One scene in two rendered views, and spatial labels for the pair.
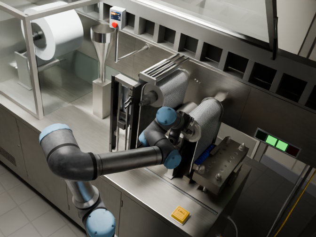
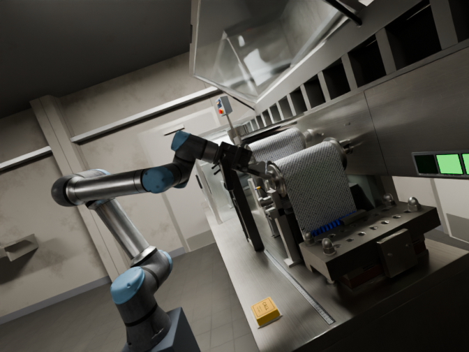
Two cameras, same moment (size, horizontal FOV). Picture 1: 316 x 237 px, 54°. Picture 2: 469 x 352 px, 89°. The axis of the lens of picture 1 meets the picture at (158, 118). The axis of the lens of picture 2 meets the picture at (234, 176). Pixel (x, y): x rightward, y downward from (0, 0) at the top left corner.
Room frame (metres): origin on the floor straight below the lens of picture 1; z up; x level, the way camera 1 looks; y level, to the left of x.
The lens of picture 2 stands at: (0.58, -0.75, 1.41)
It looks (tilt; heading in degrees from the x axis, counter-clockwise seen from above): 6 degrees down; 49
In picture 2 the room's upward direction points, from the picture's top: 20 degrees counter-clockwise
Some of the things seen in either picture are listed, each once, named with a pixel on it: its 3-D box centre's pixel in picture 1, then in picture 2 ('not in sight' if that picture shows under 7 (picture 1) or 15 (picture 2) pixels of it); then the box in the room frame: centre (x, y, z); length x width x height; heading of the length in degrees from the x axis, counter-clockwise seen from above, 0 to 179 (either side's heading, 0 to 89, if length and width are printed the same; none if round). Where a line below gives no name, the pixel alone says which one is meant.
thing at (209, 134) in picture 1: (204, 142); (323, 202); (1.34, -0.28, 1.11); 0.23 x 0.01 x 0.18; 149
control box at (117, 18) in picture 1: (116, 18); (222, 106); (1.57, 0.29, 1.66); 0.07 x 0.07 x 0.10; 75
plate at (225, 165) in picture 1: (222, 162); (366, 235); (1.31, -0.41, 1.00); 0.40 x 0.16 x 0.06; 149
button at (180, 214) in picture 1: (180, 214); (264, 310); (0.98, -0.19, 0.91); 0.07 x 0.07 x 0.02; 59
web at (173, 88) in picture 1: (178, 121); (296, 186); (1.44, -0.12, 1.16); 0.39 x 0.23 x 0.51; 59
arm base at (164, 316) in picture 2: not in sight; (145, 322); (0.74, 0.17, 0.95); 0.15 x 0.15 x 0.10
